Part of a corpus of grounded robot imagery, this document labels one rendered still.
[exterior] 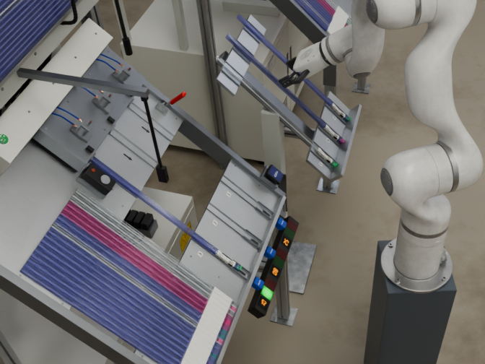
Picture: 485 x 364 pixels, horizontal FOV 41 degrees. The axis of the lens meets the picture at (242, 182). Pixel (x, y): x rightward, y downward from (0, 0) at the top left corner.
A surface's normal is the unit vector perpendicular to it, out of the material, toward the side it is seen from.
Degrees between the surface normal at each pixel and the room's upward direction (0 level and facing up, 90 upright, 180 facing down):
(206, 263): 42
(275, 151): 90
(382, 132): 0
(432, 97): 70
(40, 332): 0
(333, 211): 0
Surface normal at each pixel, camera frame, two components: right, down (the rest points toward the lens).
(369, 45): 0.12, 0.51
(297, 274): -0.07, -0.69
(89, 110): 0.58, -0.40
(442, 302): 0.00, 0.72
